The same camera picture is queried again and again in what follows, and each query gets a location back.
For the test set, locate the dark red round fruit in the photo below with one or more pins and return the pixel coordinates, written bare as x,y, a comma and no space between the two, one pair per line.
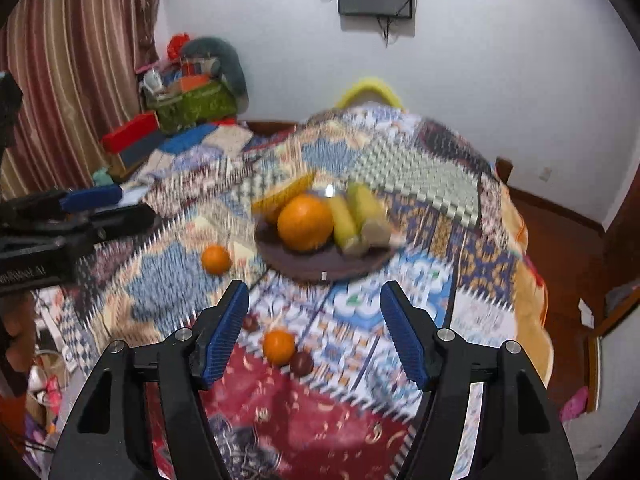
250,322
301,363

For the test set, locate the small mandarin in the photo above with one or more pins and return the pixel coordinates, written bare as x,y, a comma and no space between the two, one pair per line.
216,259
278,346

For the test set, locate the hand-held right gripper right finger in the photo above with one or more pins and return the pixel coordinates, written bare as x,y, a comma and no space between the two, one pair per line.
405,340

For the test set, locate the white wall outlet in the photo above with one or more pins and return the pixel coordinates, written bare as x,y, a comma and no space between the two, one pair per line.
545,174

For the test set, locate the blue beige quilt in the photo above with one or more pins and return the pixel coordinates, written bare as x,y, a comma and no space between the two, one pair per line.
200,141

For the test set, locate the striped brown curtain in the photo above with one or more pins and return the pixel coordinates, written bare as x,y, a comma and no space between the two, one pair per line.
80,60

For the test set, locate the person's left hand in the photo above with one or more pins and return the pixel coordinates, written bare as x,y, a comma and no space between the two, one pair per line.
17,330

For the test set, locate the orange yellow blanket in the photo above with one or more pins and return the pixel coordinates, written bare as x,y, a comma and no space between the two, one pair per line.
530,280

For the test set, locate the wooden door frame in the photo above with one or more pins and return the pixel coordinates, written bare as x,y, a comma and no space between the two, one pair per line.
616,317

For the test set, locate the grey plush cushion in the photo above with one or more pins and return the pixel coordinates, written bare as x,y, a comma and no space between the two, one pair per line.
222,57

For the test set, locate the red plastic bag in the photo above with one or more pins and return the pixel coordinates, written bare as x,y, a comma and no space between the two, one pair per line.
175,45

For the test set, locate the red box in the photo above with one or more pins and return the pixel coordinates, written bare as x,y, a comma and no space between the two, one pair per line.
130,132

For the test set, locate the orange box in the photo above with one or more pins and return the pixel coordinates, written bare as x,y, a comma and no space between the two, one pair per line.
192,82

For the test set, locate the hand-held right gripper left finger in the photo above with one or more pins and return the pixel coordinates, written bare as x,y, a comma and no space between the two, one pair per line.
225,340

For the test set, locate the dark purple round plate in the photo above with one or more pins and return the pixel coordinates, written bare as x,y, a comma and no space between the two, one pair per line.
310,267

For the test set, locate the colourful patchwork blanket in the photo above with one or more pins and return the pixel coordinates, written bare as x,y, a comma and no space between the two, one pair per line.
350,320

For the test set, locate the pink floor item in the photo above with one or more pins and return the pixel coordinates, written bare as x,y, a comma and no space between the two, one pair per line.
575,405

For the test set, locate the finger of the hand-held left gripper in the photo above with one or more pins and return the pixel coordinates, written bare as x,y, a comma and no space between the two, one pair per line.
125,222
90,197

